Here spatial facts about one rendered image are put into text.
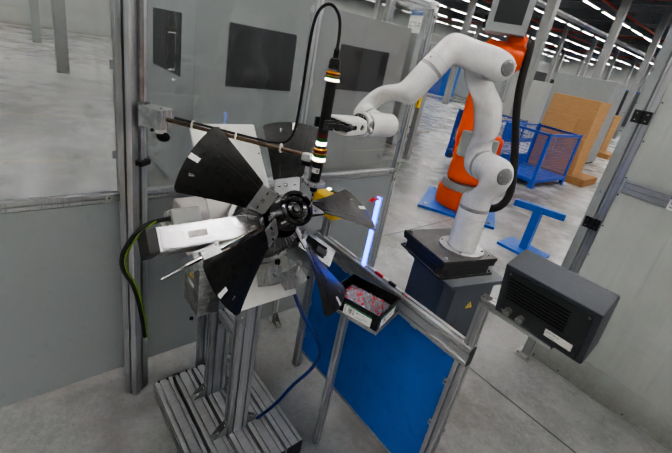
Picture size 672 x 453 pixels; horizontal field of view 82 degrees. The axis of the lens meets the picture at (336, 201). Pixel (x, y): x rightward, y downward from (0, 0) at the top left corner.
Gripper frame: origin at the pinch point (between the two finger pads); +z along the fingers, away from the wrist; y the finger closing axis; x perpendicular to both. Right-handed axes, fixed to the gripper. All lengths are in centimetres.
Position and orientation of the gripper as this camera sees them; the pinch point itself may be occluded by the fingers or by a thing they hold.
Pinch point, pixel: (324, 123)
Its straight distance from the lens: 126.0
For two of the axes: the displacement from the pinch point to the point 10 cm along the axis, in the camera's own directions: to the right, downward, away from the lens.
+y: -6.2, -4.0, 6.7
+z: -7.6, 1.0, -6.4
